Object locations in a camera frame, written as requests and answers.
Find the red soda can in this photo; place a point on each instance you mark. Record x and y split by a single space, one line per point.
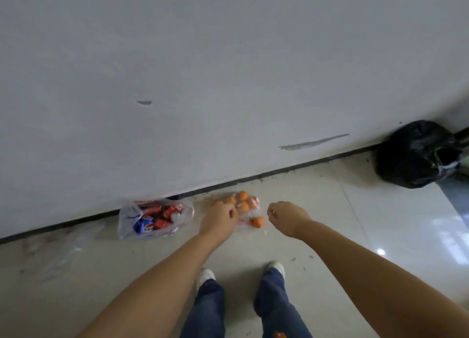
161 224
171 211
151 211

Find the person's right leg in jeans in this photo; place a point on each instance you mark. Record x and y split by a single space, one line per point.
276 304

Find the empty clear plastic bag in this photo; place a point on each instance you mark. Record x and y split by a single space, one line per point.
62 251

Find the person's left hand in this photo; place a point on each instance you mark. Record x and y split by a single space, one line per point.
216 224

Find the person's right hand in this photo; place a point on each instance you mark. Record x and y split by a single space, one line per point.
289 218

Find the white shoe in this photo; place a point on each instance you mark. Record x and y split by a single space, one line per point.
206 275
277 267

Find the white right shoe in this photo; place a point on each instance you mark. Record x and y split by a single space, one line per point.
277 267

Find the clear plastic bag of cans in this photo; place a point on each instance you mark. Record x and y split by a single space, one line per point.
128 220

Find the pile of oranges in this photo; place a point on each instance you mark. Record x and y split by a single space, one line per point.
242 196

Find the person's left leg in jeans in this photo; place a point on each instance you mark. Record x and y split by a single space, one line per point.
205 312

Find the person's leg in jeans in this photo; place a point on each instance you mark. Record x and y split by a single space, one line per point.
276 304
205 312

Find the person's left thumb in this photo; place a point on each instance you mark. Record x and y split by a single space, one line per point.
233 212

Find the black rubbish bag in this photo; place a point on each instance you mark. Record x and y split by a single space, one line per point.
410 154

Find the person's right forearm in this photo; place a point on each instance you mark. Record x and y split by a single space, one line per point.
373 279

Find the clear plastic bag of oranges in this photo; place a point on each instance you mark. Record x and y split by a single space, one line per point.
247 214

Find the person's left forearm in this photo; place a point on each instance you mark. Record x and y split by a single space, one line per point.
157 286

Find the blue soda can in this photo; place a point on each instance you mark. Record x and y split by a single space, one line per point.
142 225

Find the white left shoe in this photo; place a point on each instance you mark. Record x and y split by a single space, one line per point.
206 275

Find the person's right thumb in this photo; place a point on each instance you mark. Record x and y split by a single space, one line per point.
272 213

